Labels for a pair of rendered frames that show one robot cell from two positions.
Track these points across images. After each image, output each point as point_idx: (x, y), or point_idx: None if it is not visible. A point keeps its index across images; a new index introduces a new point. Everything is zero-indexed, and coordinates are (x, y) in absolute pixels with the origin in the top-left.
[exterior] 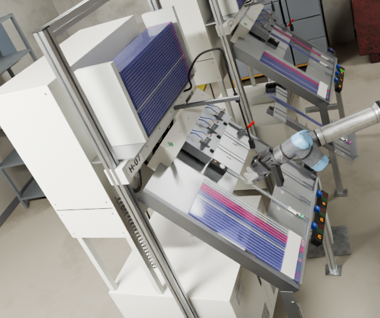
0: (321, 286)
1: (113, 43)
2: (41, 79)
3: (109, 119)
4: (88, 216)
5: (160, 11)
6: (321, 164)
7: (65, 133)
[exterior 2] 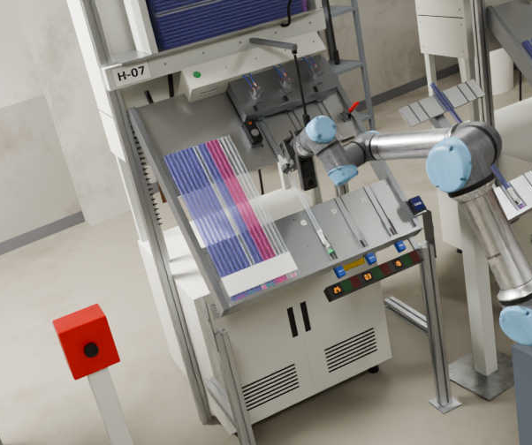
0: (406, 410)
1: None
2: None
3: (131, 14)
4: (112, 127)
5: None
6: (336, 175)
7: None
